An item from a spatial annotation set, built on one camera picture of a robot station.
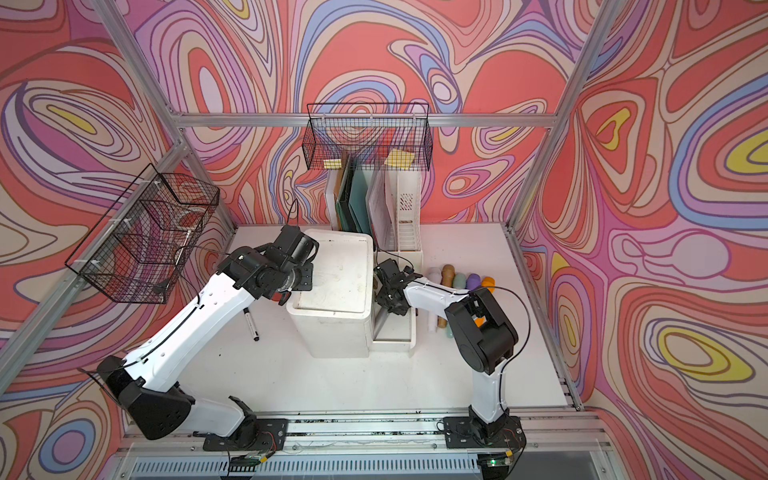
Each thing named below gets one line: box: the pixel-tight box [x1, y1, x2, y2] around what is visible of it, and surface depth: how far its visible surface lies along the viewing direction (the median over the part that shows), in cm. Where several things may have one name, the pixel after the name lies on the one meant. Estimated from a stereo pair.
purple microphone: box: [466, 273, 481, 291], surface depth 101 cm
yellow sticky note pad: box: [384, 148, 415, 170], surface depth 92 cm
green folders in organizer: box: [335, 154, 372, 234], surface depth 93 cm
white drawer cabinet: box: [286, 229, 374, 358], surface depth 75 cm
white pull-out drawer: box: [371, 284, 417, 357], surface depth 89 cm
